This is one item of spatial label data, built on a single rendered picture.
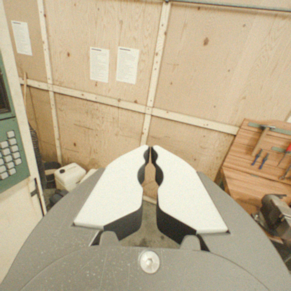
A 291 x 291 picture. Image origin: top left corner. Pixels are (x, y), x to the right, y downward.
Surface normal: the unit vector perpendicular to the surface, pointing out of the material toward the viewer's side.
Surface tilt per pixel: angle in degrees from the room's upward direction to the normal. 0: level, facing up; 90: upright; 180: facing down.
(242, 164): 90
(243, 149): 90
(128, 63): 90
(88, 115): 91
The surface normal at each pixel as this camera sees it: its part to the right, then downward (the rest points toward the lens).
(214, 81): -0.28, 0.41
